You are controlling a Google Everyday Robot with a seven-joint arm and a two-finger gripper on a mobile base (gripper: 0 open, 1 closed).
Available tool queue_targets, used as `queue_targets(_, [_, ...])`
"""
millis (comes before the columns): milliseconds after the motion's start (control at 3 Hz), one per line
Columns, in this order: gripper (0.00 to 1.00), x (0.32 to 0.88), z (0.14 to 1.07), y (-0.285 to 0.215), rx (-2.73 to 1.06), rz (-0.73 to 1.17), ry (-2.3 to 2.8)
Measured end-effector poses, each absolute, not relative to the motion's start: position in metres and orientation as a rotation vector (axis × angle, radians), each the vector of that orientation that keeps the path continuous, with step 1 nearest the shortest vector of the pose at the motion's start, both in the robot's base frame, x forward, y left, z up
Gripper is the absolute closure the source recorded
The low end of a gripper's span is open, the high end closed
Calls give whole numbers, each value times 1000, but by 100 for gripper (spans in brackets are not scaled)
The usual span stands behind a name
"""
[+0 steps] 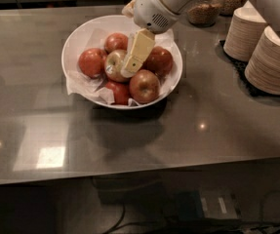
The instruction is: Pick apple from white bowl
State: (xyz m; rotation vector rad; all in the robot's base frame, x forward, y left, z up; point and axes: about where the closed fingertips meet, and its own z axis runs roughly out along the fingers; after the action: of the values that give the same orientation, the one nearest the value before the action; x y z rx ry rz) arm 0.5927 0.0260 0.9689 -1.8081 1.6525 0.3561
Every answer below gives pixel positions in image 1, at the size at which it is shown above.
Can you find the stack paper plates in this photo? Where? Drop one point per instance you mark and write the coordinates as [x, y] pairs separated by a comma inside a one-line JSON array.
[[270, 40], [246, 28]]

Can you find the dark box under table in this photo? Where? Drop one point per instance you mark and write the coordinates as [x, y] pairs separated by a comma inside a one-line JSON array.
[[212, 205]]

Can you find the back stack paper plates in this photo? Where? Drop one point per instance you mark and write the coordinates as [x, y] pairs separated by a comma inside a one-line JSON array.
[[246, 28]]

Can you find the yellow-green apple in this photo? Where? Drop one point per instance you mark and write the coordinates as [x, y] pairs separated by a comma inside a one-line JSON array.
[[113, 65]]

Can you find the red apple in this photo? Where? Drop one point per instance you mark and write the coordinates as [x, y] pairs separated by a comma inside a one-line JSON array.
[[160, 61], [91, 62], [116, 41], [120, 91]]

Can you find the red-gold apple front right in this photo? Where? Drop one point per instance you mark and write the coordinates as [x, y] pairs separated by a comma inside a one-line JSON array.
[[144, 86]]

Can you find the black mat under plates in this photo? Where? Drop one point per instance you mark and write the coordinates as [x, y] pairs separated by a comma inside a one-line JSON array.
[[240, 67]]

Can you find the red apple top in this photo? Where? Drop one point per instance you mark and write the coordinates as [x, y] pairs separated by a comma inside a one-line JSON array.
[[116, 41]]

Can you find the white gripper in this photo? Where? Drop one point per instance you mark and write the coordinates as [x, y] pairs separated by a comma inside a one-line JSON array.
[[151, 11]]

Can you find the white paper liner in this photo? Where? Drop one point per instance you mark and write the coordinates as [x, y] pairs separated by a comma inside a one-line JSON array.
[[81, 83]]

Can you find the red apple right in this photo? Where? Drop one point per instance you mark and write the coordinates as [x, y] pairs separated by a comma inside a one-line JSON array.
[[160, 61]]

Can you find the red apple far left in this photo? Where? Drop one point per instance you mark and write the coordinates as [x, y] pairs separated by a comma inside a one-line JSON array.
[[91, 62]]

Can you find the red apple front bottom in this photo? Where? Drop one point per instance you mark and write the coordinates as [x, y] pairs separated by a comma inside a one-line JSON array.
[[120, 91]]

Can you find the white ceramic bowl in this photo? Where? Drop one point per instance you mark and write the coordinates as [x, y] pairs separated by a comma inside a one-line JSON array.
[[81, 36]]

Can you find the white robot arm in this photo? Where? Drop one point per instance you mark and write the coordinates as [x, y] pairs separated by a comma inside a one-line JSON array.
[[269, 9]]

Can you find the front stack paper plates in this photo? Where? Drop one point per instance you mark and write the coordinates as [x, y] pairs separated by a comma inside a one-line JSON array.
[[270, 40]]

